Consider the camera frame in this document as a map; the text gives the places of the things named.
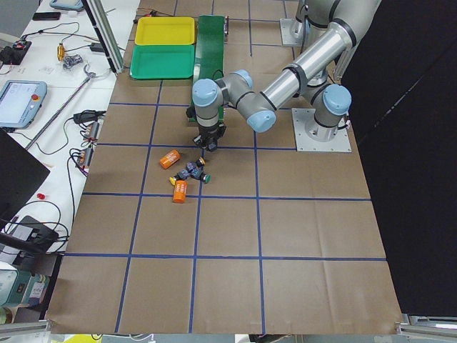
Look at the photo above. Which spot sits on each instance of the green plastic tray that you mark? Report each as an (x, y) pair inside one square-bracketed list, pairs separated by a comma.
[(162, 62)]

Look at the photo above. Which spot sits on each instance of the blue teach pendant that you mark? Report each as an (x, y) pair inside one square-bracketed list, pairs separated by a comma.
[(20, 102)]

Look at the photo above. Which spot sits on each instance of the orange 4680 cylinder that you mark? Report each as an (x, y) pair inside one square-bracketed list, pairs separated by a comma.
[(180, 191), (169, 159)]

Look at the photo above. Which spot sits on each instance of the yellow plastic tray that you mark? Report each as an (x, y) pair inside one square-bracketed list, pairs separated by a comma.
[(165, 31)]

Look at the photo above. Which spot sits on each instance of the black smartphone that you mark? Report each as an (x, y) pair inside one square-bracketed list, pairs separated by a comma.
[(46, 16)]

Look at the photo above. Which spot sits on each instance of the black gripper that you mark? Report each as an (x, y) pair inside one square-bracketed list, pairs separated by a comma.
[(208, 133)]

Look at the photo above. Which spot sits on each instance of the gold resistor block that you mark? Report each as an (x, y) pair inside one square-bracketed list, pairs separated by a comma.
[(60, 52)]

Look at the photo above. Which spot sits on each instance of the green conveyor belt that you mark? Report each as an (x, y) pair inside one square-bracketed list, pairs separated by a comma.
[(209, 52)]

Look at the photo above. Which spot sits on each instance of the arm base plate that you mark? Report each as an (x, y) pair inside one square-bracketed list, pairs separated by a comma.
[(291, 32), (311, 137)]

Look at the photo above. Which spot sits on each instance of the black monitor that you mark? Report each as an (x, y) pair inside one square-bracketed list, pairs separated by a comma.
[(21, 176)]

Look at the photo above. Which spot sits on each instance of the black power adapter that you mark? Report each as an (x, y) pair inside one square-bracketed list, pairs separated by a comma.
[(96, 47)]

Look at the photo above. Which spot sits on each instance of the green push button switch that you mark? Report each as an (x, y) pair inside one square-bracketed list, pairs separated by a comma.
[(211, 146)]

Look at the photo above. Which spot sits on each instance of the aluminium frame post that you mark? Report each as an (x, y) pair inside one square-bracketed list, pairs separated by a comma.
[(100, 23)]

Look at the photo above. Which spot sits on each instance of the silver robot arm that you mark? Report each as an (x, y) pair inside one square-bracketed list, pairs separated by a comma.
[(332, 31)]

